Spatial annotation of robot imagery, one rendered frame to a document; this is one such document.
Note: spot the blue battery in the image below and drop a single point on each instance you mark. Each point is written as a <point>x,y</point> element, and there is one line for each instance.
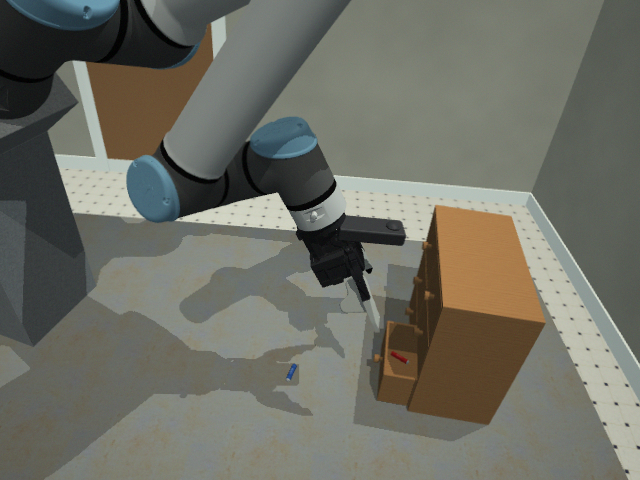
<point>291,372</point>

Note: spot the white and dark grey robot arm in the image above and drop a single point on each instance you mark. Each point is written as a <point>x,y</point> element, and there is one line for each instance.
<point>265,49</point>

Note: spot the brown wooden chest of drawers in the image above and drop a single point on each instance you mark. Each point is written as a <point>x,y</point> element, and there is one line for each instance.
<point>490,317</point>

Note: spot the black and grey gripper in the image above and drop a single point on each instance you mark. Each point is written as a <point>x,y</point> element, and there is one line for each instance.
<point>333,260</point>

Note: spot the brown wooden drawer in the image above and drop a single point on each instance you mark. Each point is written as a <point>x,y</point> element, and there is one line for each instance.
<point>431,247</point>
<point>413,308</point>
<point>422,280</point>
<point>434,293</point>
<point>396,382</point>
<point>423,336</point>

